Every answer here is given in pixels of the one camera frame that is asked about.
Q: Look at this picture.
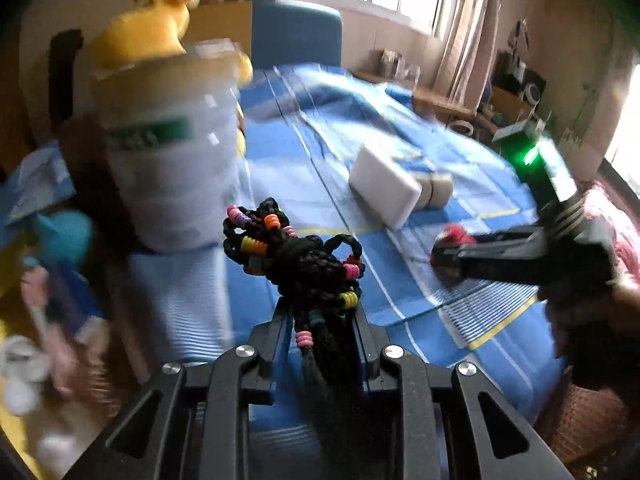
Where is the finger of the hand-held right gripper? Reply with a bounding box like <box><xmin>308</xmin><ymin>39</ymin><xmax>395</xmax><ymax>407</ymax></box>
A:
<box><xmin>431</xmin><ymin>227</ymin><xmax>546</xmax><ymax>287</ymax></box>

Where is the white rectangular box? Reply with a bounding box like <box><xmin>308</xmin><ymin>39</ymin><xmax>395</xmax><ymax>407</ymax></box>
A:
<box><xmin>348</xmin><ymin>142</ymin><xmax>423</xmax><ymax>231</ymax></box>

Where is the clear acrylic organizer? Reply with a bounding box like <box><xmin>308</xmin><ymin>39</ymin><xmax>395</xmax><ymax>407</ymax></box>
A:
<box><xmin>372</xmin><ymin>49</ymin><xmax>421</xmax><ymax>86</ymax></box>

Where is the white fluffy toy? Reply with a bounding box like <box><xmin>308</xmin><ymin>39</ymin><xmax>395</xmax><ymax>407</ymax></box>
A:
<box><xmin>0</xmin><ymin>335</ymin><xmax>51</xmax><ymax>416</ymax></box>

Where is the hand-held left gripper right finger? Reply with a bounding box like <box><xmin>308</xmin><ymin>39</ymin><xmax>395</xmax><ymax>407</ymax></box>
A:
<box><xmin>350</xmin><ymin>307</ymin><xmax>576</xmax><ymax>480</ymax></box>

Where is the blue headboard panel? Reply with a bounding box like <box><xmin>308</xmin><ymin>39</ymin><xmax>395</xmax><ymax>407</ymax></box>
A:
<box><xmin>252</xmin><ymin>0</ymin><xmax>343</xmax><ymax>68</ymax></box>

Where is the white plastic bucket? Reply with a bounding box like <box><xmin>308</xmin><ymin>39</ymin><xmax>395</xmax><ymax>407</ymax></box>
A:
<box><xmin>90</xmin><ymin>42</ymin><xmax>246</xmax><ymax>253</ymax></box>

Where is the wooden desk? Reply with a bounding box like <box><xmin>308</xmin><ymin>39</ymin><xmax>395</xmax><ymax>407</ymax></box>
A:
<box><xmin>370</xmin><ymin>70</ymin><xmax>551</xmax><ymax>141</ymax></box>

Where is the person's right forearm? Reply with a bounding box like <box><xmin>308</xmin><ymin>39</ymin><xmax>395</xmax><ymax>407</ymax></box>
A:
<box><xmin>547</xmin><ymin>280</ymin><xmax>640</xmax><ymax>396</ymax></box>

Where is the black braid with coloured beads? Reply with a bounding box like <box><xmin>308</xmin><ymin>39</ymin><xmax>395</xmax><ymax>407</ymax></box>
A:
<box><xmin>222</xmin><ymin>197</ymin><xmax>366</xmax><ymax>411</ymax></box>

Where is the yellow bear plush toy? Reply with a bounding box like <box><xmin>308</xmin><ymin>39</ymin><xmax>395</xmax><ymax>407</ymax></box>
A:
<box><xmin>95</xmin><ymin>0</ymin><xmax>253</xmax><ymax>156</ymax></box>

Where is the red fluffy hair tie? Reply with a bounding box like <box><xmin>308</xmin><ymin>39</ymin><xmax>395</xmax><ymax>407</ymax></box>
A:
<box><xmin>432</xmin><ymin>225</ymin><xmax>481</xmax><ymax>261</ymax></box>

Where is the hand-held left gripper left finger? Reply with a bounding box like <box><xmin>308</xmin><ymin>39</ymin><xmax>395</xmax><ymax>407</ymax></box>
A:
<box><xmin>65</xmin><ymin>307</ymin><xmax>293</xmax><ymax>480</ymax></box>

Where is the pink knitted cloth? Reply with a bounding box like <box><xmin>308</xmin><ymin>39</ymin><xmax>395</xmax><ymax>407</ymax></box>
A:
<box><xmin>582</xmin><ymin>185</ymin><xmax>640</xmax><ymax>281</ymax></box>

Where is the brown woven basket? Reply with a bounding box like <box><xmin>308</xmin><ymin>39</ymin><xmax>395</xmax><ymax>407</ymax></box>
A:
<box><xmin>537</xmin><ymin>370</ymin><xmax>636</xmax><ymax>466</ymax></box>

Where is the light blue printed packet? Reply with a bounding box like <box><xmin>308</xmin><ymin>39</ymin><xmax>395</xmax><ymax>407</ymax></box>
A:
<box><xmin>0</xmin><ymin>142</ymin><xmax>76</xmax><ymax>221</ymax></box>

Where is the small white fan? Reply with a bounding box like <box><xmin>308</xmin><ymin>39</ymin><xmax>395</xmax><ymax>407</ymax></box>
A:
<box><xmin>522</xmin><ymin>72</ymin><xmax>546</xmax><ymax>106</ymax></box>

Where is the beige curtain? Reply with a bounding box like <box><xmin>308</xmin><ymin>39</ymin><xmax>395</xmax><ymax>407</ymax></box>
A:
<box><xmin>432</xmin><ymin>0</ymin><xmax>506</xmax><ymax>111</ymax></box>

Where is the beige bandage roll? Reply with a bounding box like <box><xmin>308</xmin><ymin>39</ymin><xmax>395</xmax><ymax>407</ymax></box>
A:
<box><xmin>415</xmin><ymin>172</ymin><xmax>453</xmax><ymax>208</ymax></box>

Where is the blue checked bedsheet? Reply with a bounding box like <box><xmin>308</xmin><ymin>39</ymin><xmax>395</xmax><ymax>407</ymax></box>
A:
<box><xmin>130</xmin><ymin>62</ymin><xmax>571</xmax><ymax>480</ymax></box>

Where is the yellow headboard panel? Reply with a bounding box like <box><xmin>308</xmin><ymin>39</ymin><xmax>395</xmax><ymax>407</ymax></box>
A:
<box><xmin>187</xmin><ymin>2</ymin><xmax>253</xmax><ymax>56</ymax></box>

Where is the blue fluffy toy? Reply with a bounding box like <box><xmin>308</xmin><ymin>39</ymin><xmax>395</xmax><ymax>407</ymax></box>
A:
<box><xmin>25</xmin><ymin>210</ymin><xmax>96</xmax><ymax>268</ymax></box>

